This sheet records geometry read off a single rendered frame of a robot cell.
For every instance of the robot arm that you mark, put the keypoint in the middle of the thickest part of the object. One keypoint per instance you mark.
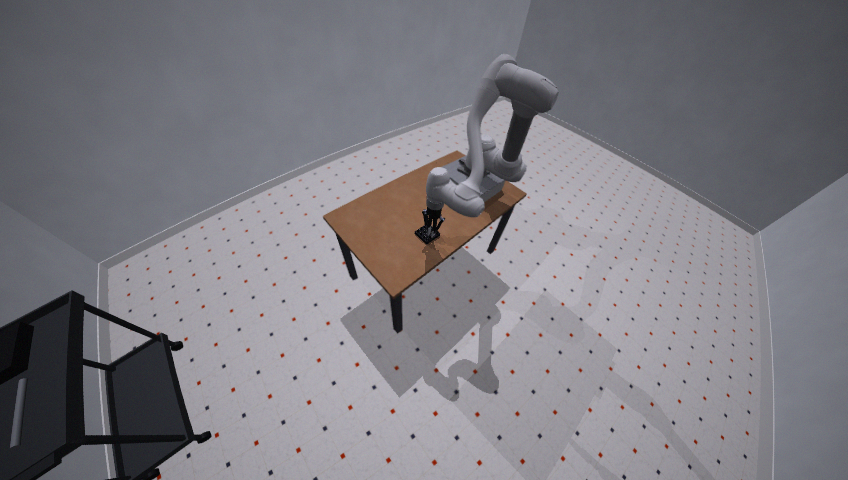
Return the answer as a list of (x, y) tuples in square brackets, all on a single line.
[(529, 92)]

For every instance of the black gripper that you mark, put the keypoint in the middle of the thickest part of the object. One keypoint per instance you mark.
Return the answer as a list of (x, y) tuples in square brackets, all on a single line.
[(433, 214)]

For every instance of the black knob box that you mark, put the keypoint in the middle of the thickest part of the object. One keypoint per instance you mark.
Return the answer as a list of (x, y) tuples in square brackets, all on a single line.
[(422, 234)]

